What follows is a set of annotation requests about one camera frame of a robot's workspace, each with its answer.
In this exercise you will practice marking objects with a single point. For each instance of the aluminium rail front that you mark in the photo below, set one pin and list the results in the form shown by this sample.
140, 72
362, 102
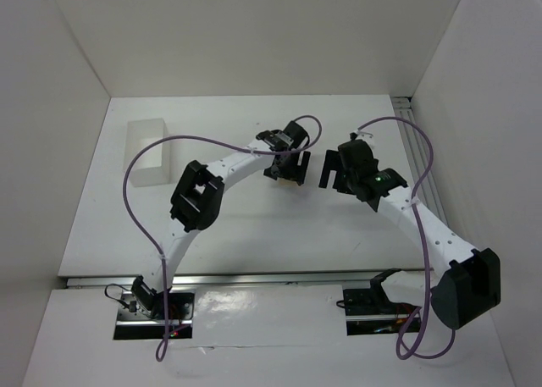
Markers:
193, 281

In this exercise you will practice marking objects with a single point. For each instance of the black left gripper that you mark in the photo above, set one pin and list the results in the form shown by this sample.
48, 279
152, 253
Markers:
290, 172

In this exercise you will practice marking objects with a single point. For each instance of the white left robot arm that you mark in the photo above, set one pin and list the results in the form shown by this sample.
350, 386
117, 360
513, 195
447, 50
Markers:
197, 197

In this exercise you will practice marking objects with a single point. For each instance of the natural wood block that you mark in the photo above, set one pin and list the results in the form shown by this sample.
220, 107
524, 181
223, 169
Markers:
287, 183

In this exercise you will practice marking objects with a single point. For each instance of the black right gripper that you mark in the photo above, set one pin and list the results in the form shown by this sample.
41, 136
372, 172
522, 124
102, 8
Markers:
333, 174

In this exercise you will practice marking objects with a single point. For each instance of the white perforated box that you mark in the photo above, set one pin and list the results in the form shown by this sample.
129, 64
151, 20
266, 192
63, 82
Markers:
153, 166

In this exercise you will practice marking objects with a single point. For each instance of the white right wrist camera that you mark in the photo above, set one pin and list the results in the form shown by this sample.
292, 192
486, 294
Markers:
363, 136

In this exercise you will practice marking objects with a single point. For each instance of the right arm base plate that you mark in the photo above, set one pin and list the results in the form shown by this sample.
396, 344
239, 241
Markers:
369, 314

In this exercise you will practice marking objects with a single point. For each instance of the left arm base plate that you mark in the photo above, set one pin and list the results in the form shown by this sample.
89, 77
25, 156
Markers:
134, 322

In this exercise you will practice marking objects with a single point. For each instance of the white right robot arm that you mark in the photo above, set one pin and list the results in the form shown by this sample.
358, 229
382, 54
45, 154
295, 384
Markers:
469, 280

